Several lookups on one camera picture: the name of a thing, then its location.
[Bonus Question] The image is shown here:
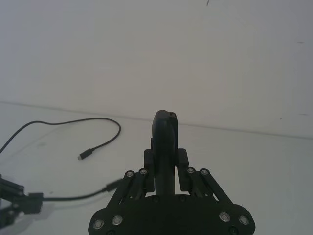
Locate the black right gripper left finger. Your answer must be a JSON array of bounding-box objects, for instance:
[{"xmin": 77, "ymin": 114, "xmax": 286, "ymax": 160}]
[{"xmin": 107, "ymin": 138, "xmax": 157, "ymax": 209}]

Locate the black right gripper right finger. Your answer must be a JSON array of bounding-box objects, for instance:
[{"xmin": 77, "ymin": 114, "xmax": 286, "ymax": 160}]
[{"xmin": 176, "ymin": 148, "xmax": 236, "ymax": 206}]

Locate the black rack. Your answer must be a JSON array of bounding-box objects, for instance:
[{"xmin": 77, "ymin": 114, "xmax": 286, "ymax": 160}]
[{"xmin": 0, "ymin": 172, "xmax": 45, "ymax": 227}]

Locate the dark robot cable with plug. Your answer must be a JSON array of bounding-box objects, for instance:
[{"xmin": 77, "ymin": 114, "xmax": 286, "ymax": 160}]
[{"xmin": 41, "ymin": 178, "xmax": 124, "ymax": 203}]

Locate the thin black cable with plug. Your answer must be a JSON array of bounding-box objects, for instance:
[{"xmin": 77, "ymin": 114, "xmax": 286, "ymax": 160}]
[{"xmin": 0, "ymin": 117, "xmax": 122, "ymax": 162}]

